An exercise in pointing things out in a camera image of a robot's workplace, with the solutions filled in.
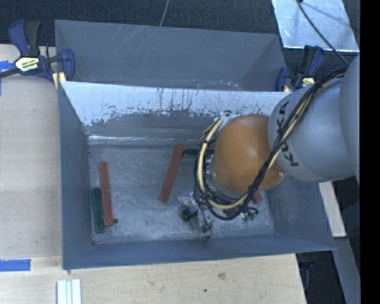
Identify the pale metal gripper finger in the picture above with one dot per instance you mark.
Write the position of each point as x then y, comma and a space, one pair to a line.
186, 202
199, 224

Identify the red-brown flat block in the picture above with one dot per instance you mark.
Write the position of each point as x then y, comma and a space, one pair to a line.
105, 195
172, 173
258, 198

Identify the dark green flat block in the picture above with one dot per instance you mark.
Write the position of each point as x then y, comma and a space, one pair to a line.
190, 152
98, 211

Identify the grey metal bin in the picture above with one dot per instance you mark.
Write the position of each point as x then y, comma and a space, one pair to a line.
139, 176

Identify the pale wood board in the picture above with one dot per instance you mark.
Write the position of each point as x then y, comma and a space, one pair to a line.
28, 169

